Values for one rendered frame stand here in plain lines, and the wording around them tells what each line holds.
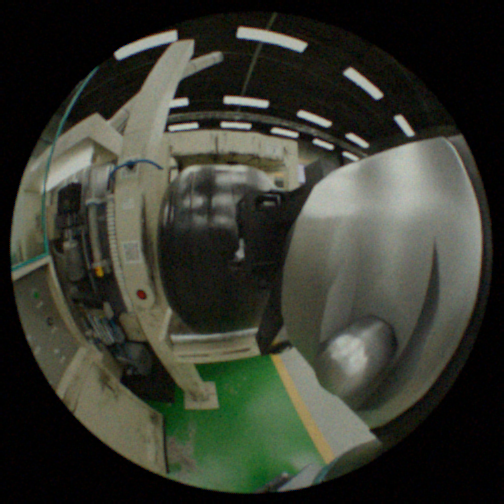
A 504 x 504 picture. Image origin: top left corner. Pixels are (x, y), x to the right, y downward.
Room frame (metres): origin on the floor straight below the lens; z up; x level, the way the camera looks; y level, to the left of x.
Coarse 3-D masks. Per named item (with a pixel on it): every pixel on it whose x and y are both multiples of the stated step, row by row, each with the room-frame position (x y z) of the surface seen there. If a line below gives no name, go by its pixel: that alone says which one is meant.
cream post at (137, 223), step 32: (160, 64) 0.35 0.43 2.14; (160, 96) 0.38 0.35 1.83; (128, 128) 0.35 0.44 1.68; (160, 128) 0.45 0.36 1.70; (128, 192) 0.36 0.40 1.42; (128, 224) 0.36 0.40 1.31; (128, 288) 0.35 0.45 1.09; (160, 288) 0.43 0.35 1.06; (160, 320) 0.37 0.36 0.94; (160, 352) 0.35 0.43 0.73; (192, 384) 0.37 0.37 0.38
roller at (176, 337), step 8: (256, 328) 0.41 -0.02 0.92; (176, 336) 0.33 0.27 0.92; (184, 336) 0.34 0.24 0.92; (192, 336) 0.34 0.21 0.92; (200, 336) 0.35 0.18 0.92; (208, 336) 0.36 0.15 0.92; (216, 336) 0.36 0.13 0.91; (224, 336) 0.37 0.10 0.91; (232, 336) 0.37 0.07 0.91; (240, 336) 0.38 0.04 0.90; (248, 336) 0.39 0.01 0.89
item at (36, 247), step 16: (64, 112) 0.09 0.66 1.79; (48, 128) 0.05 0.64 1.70; (48, 144) 0.08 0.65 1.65; (32, 160) 0.03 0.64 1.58; (48, 160) 0.10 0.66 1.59; (32, 176) 0.04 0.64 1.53; (32, 192) 0.05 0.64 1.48; (16, 208) -0.02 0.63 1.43; (32, 208) 0.06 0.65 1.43; (16, 224) -0.01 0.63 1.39; (32, 224) 0.06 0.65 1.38; (16, 240) -0.02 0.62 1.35; (32, 240) 0.05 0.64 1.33; (16, 256) -0.03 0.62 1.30; (32, 256) 0.04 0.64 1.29
